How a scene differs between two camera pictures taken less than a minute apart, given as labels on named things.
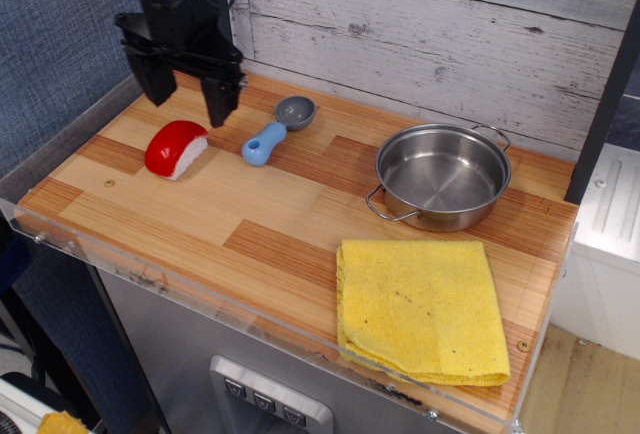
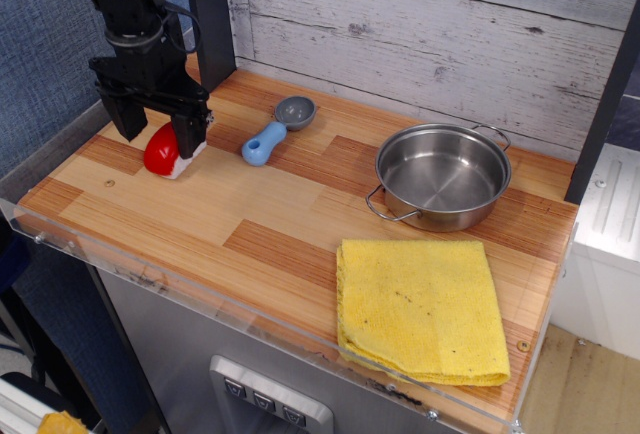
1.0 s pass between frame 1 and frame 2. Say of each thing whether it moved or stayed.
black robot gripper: moved
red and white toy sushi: stayed
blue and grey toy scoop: stayed
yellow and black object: stayed
